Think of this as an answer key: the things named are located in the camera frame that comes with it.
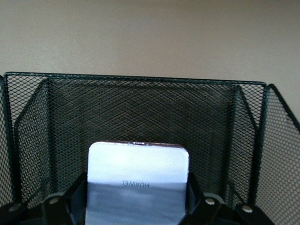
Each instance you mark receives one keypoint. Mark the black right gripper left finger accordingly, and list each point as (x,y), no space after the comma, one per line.
(75,204)

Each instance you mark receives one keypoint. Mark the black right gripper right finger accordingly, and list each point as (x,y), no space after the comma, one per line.
(199,208)

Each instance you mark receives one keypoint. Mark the pale lilac Huawei flip phone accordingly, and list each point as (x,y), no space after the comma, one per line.
(138,164)

